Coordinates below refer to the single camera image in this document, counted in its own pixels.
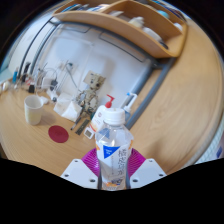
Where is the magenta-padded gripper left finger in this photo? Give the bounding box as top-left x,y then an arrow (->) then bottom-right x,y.
60,148 -> 102,190

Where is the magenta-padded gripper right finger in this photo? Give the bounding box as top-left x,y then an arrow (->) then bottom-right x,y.
128,148 -> 168,190

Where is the clear plastic water bottle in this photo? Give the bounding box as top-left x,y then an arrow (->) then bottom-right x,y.
94,107 -> 134,192

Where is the small white square device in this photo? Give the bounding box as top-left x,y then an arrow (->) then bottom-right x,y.
83,127 -> 96,139

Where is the flat round red coaster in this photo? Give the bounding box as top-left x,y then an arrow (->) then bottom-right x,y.
47,124 -> 70,144

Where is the black comb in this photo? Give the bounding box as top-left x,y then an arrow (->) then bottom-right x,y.
70,114 -> 92,136

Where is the white red-pump lotion bottle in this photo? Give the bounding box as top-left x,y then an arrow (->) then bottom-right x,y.
89,94 -> 116,133

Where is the cream white cup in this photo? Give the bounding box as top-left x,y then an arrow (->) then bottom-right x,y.
23,95 -> 45,126

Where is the wooden robot figurine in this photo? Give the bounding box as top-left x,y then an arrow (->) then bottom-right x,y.
75,70 -> 106,116

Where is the blue tube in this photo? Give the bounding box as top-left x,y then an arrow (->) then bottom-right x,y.
12,68 -> 19,84

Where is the wooden shelf unit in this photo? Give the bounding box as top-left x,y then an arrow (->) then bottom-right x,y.
51,0 -> 189,59

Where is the grey metal frame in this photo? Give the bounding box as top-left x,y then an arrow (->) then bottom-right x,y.
18,18 -> 178,131

